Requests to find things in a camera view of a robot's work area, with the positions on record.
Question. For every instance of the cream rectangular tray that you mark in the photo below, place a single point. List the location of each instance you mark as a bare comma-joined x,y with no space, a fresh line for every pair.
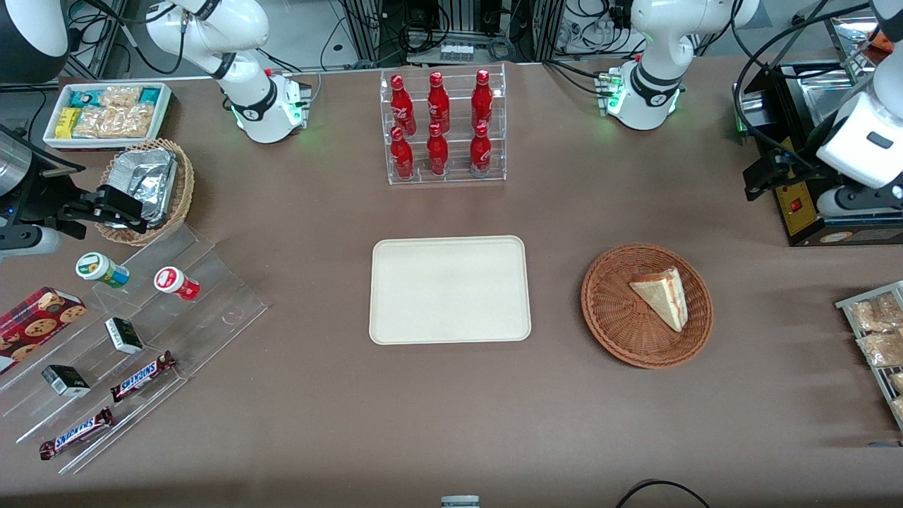
437,296

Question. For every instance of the silver foil package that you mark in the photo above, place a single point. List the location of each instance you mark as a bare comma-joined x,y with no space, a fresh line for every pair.
144,180

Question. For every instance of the brown Snickers bar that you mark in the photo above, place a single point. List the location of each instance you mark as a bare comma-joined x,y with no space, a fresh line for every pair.
141,377
76,433

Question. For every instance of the clear acrylic bottle rack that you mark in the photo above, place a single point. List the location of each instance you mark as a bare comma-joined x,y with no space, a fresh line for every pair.
458,176

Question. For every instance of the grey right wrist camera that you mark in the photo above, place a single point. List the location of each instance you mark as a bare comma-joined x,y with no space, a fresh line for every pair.
28,240

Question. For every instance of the steel warmer pan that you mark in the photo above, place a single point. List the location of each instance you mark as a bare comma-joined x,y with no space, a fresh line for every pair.
836,92

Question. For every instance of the brown round wicker basket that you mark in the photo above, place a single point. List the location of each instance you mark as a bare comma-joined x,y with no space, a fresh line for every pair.
621,317

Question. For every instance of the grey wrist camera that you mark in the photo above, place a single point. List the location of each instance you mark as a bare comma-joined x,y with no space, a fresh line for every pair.
857,202
28,240

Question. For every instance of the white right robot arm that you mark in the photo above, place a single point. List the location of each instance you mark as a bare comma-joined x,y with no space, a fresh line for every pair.
261,106

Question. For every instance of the white power strip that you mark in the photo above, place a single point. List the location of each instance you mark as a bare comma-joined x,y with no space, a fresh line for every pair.
456,52

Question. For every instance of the red lidded white cup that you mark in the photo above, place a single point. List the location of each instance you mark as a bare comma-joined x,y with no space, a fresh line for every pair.
171,280

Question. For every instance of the teal snack packet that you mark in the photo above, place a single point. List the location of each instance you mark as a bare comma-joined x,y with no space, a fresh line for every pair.
149,96
85,98

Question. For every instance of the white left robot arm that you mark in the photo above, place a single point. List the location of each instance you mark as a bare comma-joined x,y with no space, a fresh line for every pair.
645,99

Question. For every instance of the white rectangular snack bin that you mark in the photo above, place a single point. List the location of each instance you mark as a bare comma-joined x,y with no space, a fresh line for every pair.
164,113

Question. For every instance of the red cola bottle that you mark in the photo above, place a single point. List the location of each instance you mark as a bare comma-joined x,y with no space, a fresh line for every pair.
402,155
402,106
480,149
437,152
438,102
482,99

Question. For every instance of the small black box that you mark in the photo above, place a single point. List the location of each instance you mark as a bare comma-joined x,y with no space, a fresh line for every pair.
67,381
124,336

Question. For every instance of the light tan wicker basket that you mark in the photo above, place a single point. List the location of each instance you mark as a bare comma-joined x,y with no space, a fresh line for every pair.
185,187

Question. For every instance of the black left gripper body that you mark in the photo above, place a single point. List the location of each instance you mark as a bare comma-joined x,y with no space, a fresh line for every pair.
806,167

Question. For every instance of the red chocolate cookie box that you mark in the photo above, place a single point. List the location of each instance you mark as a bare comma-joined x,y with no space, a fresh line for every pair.
35,324

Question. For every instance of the large clear cracker bag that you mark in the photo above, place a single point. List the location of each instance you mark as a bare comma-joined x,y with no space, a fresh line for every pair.
113,121

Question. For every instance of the yellow snack packet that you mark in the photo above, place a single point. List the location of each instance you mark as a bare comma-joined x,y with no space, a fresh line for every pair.
67,123

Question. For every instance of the clear acrylic stepped display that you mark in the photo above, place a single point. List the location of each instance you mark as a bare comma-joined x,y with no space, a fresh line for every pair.
211,310

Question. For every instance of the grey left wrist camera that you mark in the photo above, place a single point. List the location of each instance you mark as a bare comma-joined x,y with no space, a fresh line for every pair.
857,202

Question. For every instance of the triangular sandwich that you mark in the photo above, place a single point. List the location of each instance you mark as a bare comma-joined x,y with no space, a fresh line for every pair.
663,296

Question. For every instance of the tray of packaged crackers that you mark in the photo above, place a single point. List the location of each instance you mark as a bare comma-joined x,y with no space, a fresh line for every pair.
882,384

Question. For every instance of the green lidded white cup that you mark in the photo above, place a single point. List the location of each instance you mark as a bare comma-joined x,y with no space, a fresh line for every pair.
95,267

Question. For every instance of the small clear cracker bag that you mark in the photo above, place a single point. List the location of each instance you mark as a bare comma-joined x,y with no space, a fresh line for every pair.
120,97

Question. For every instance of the orange food item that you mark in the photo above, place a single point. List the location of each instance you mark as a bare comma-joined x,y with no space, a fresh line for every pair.
880,41

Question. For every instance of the small grey device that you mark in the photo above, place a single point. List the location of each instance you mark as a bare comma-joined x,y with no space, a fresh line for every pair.
460,502

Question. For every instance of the black food warmer cabinet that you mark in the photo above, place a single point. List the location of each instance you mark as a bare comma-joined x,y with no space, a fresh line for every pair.
801,222

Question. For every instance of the clear bag of nuts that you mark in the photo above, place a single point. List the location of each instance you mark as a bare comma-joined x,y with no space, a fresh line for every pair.
882,349
897,382
875,314

